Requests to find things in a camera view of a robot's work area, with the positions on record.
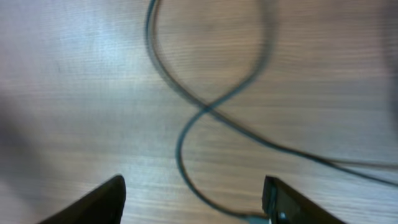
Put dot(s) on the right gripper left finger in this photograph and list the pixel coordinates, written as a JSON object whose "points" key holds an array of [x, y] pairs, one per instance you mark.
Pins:
{"points": [[103, 205]]}

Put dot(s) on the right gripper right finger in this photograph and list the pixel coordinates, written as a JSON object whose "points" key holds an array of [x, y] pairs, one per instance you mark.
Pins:
{"points": [[285, 205]]}

